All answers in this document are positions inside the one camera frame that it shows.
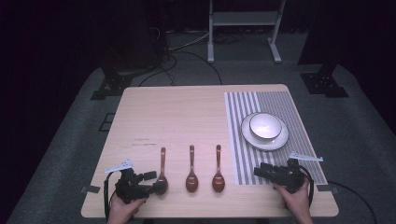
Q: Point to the person's left hand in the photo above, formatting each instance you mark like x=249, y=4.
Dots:
x=123, y=211

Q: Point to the grey tape strip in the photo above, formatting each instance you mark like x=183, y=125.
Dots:
x=327, y=188
x=90, y=189

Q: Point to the grey striped placemat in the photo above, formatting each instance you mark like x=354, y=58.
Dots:
x=299, y=109

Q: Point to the white bowl with dark rim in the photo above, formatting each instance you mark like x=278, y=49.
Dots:
x=265, y=126

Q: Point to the black stand base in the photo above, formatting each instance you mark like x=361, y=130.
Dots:
x=112, y=85
x=323, y=84

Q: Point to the person's right hand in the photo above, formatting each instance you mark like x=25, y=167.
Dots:
x=295, y=200

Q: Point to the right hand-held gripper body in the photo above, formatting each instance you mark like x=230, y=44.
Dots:
x=289, y=176

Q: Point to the white plate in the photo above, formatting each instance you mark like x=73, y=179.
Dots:
x=264, y=144

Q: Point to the white metal stand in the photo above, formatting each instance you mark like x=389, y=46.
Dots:
x=246, y=18

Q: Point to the brown wooden spoon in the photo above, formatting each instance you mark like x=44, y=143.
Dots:
x=191, y=174
x=218, y=174
x=162, y=168

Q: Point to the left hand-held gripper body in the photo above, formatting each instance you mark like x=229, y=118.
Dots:
x=127, y=186

